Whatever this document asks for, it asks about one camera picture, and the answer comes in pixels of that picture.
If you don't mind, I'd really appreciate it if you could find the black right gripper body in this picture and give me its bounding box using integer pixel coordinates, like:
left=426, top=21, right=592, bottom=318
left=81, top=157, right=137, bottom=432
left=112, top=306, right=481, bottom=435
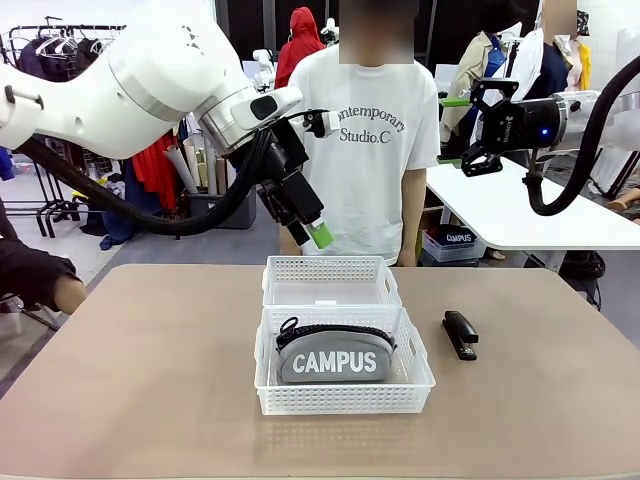
left=481, top=96, right=562, bottom=152

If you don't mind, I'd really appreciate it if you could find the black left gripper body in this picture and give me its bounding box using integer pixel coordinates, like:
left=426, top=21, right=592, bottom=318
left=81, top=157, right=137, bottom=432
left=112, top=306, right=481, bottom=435
left=256, top=169, right=326, bottom=232

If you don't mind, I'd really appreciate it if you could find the grey CAMPUS pencil pouch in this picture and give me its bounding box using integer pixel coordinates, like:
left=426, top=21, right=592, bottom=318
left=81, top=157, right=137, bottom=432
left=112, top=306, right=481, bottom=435
left=275, top=316, right=400, bottom=385

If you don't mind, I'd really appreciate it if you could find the black stapler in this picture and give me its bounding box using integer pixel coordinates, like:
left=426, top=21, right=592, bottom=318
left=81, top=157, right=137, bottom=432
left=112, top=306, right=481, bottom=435
left=441, top=310, right=480, bottom=362

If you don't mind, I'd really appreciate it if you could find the person's left forearm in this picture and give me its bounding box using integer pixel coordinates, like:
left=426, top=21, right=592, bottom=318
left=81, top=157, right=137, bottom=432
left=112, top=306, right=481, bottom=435
left=397, top=168, right=427, bottom=254

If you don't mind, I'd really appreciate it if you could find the white perforated plastic basket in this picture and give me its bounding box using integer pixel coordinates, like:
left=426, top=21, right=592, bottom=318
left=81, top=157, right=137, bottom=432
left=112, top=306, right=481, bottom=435
left=261, top=255, right=404, bottom=309
left=253, top=304, right=437, bottom=416

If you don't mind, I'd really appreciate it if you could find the white background table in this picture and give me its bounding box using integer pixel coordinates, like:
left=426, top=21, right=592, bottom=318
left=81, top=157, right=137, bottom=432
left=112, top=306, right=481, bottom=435
left=424, top=154, right=640, bottom=274

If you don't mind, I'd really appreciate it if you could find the person in white printed t-shirt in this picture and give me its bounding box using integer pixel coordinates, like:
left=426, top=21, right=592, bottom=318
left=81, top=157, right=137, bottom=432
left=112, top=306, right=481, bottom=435
left=278, top=47, right=442, bottom=267

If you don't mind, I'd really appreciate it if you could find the person with dark navy top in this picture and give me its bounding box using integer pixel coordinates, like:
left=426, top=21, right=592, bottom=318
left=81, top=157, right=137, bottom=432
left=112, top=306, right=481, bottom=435
left=539, top=0, right=594, bottom=92

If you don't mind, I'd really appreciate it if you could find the white basket of CAMPUS pouches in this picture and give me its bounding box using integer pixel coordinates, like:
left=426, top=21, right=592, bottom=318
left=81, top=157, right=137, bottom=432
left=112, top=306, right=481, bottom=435
left=422, top=227, right=487, bottom=265

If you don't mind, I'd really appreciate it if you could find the bundle of paper rolls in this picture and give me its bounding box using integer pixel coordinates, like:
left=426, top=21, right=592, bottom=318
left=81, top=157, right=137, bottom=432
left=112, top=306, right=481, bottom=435
left=164, top=137, right=237, bottom=197

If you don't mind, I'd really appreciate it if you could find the tan mannequin part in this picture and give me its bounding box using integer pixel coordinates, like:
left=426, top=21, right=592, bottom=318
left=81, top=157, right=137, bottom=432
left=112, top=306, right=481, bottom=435
left=606, top=187, right=640, bottom=214

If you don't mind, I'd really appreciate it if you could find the black bag under table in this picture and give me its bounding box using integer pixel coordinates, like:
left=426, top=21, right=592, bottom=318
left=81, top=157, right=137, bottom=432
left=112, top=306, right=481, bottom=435
left=558, top=249, right=607, bottom=282

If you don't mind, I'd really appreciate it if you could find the red hooded coat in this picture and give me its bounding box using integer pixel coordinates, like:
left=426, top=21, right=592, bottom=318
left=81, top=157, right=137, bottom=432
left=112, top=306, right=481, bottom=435
left=273, top=6, right=327, bottom=92

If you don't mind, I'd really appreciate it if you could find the person arm in black sleeve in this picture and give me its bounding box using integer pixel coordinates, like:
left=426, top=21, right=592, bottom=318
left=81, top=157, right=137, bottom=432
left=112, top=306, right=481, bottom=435
left=0, top=199, right=87, bottom=314

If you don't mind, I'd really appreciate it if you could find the black clothes rack with garments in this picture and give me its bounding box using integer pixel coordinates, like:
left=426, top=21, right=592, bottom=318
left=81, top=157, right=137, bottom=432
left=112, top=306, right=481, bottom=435
left=0, top=17, right=182, bottom=240

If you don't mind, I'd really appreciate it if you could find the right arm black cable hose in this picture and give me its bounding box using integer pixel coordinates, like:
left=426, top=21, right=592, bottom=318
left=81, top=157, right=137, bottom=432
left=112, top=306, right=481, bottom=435
left=522, top=67, right=640, bottom=217

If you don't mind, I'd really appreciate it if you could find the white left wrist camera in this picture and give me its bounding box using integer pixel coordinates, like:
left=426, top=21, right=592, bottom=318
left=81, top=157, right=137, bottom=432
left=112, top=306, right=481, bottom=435
left=299, top=109, right=342, bottom=140

